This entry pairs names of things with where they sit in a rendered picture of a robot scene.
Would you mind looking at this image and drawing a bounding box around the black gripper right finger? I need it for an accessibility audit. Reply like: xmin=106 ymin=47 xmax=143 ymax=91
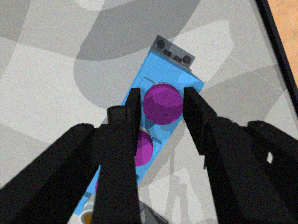
xmin=183 ymin=87 xmax=298 ymax=224

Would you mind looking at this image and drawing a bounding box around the white key housing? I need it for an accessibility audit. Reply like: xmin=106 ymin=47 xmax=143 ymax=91
xmin=139 ymin=200 xmax=168 ymax=224

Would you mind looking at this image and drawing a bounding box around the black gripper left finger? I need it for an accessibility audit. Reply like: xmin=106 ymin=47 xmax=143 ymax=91
xmin=0 ymin=88 xmax=143 ymax=224

